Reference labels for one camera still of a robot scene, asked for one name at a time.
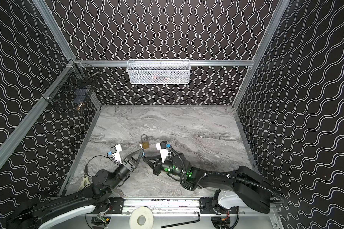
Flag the brass padlock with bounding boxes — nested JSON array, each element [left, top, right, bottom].
[[140, 134, 150, 149]]

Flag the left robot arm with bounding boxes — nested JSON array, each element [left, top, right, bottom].
[[3, 149, 144, 229]]

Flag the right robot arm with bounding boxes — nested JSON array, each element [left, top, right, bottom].
[[143, 156, 272, 213]]

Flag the black hex key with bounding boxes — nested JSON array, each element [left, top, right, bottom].
[[160, 212, 201, 229]]

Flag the white tape roll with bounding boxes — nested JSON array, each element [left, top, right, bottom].
[[129, 207, 154, 229]]

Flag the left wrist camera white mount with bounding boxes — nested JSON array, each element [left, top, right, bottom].
[[107, 144, 122, 165]]

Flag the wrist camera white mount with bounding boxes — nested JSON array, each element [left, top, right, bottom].
[[156, 141, 172, 163], [107, 144, 122, 165]]

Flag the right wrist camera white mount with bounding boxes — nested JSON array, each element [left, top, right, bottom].
[[156, 141, 172, 163]]

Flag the black corrugated cable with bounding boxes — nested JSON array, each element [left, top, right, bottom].
[[169, 147, 284, 204]]

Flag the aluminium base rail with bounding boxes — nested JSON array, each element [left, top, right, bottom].
[[45, 197, 276, 217]]

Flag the beige handled scissors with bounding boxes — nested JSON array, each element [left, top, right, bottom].
[[78, 175, 92, 191]]

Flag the white mesh wall basket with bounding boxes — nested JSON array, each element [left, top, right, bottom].
[[127, 59, 191, 85]]

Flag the black wire wall basket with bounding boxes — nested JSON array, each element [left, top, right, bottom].
[[45, 63, 101, 116]]

